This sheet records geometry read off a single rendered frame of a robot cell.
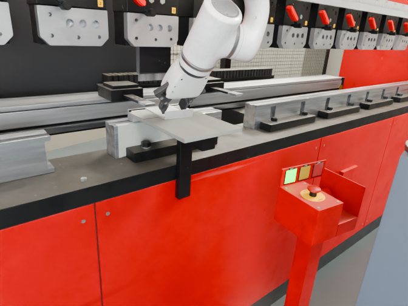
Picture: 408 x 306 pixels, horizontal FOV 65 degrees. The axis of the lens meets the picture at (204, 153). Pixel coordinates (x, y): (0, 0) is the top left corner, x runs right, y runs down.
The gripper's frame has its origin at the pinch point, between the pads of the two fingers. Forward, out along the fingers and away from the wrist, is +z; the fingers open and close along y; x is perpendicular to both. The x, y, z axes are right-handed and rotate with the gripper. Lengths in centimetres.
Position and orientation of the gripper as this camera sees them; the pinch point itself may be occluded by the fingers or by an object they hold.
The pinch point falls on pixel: (173, 104)
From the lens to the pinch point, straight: 88.9
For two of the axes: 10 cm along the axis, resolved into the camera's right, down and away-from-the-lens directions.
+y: -8.4, 1.5, -5.2
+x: 3.8, 8.5, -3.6
